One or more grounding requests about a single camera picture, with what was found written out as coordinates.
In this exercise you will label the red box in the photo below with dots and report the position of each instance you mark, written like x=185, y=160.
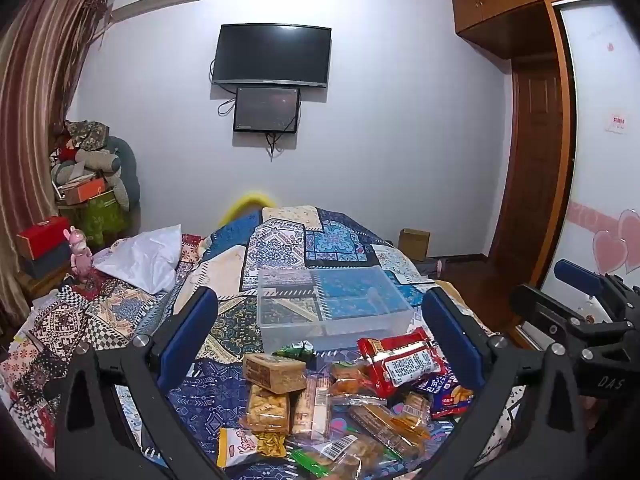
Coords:
x=42, y=235

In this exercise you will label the orange shoe box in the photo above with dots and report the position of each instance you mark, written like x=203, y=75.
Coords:
x=82, y=191

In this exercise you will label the pale pink wafer packet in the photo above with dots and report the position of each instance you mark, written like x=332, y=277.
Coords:
x=307, y=407

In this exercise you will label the pink white paper sticker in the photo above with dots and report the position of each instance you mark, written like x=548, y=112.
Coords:
x=618, y=123

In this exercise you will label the pile of clothes and cushions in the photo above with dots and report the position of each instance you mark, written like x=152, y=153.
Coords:
x=95, y=155

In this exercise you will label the clear barcode snack packet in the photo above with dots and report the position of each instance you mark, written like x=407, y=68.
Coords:
x=345, y=457

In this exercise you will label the wooden overhead cabinet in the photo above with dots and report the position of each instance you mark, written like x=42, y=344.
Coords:
x=505, y=5

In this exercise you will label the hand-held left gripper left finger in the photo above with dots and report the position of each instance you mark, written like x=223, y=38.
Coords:
x=192, y=332

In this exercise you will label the brown wooden door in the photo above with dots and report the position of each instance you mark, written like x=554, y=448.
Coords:
x=530, y=170

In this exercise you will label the pink toy rabbit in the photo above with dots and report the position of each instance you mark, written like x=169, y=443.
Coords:
x=80, y=255

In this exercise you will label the blue snack packet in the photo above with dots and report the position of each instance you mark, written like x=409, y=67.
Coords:
x=447, y=396

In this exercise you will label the clear plastic container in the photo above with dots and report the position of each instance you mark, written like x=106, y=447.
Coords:
x=340, y=305

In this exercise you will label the striped brown curtain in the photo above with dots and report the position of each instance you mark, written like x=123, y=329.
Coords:
x=40, y=110

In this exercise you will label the white wardrobe door pink hearts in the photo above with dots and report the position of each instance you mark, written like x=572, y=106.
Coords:
x=600, y=185

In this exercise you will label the white pillow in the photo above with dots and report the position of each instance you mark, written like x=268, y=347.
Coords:
x=142, y=257

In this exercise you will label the green printed cloth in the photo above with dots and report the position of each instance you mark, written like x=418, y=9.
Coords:
x=97, y=220

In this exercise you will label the small cardboard box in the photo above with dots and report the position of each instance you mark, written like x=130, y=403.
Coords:
x=414, y=244

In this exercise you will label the yellow snack packet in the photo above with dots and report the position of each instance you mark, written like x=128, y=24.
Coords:
x=272, y=445

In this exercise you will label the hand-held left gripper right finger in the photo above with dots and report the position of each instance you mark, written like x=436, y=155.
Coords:
x=450, y=332

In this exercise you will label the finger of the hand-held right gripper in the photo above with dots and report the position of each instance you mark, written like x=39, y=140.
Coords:
x=577, y=275
x=542, y=312

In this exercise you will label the grey box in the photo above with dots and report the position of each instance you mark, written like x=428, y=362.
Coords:
x=47, y=262

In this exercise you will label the small black wall monitor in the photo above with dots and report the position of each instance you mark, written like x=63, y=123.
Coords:
x=266, y=110

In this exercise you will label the yellow plastic object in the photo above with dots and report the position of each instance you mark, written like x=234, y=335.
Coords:
x=247, y=205

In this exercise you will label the green strip snack packet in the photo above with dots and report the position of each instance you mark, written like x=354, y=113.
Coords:
x=310, y=462

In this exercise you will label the green white snack packet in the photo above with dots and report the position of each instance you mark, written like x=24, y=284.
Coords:
x=295, y=350

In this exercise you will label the patchwork printed blanket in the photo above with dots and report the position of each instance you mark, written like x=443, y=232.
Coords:
x=280, y=242

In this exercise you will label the brown boxed snack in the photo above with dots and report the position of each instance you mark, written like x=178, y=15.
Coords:
x=274, y=372

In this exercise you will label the clear packet brown pastries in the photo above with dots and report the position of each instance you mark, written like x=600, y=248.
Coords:
x=390, y=430

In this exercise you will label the white red snack packet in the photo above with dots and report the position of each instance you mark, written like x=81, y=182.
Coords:
x=237, y=449

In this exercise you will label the person's right hand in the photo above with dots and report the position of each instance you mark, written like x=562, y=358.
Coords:
x=592, y=410

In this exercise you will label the large black wall television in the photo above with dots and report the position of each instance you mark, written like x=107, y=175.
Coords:
x=272, y=54

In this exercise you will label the clear packet orange buns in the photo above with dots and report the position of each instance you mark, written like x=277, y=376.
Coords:
x=355, y=385

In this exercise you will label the orange cracker packet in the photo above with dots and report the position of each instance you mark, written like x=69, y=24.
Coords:
x=267, y=410

